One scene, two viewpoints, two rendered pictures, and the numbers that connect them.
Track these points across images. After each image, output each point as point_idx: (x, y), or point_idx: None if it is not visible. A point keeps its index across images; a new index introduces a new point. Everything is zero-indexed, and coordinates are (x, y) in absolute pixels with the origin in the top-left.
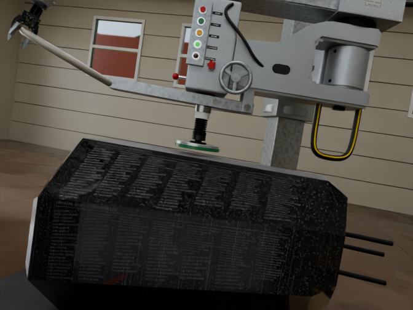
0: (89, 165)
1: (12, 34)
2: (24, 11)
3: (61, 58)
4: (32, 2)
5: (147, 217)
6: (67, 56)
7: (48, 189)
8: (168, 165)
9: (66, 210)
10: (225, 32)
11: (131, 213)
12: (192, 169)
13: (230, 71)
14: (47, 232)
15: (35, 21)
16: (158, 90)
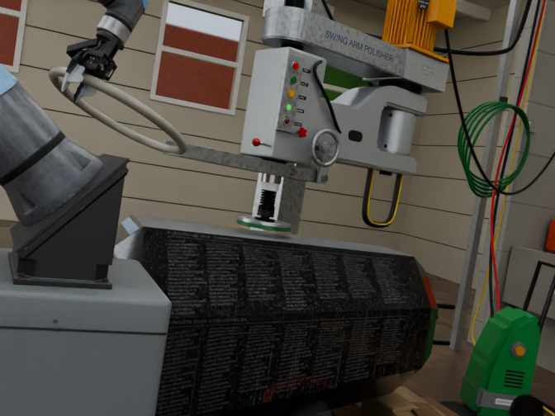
0: (179, 267)
1: (69, 82)
2: (103, 55)
3: (163, 127)
4: (98, 35)
5: (281, 322)
6: (169, 125)
7: None
8: (270, 256)
9: (182, 330)
10: (311, 93)
11: (263, 320)
12: (296, 257)
13: (321, 141)
14: None
15: (111, 68)
16: (235, 158)
